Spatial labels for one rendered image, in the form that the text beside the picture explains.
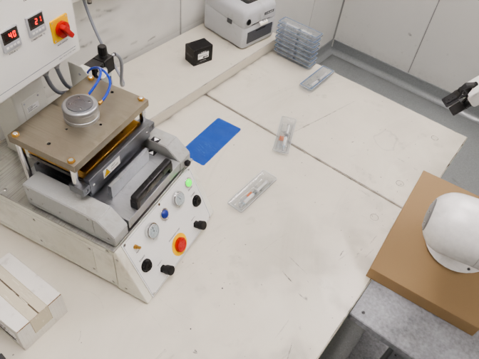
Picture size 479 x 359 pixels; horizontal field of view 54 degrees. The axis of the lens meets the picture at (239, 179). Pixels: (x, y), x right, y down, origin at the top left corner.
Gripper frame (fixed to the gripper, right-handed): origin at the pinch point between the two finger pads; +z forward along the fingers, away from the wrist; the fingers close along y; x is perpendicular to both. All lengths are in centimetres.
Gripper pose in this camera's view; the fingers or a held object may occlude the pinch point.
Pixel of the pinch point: (450, 106)
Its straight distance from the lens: 162.2
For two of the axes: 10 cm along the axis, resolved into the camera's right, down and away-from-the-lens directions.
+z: -7.4, 5.0, 4.5
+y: 5.9, 1.7, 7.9
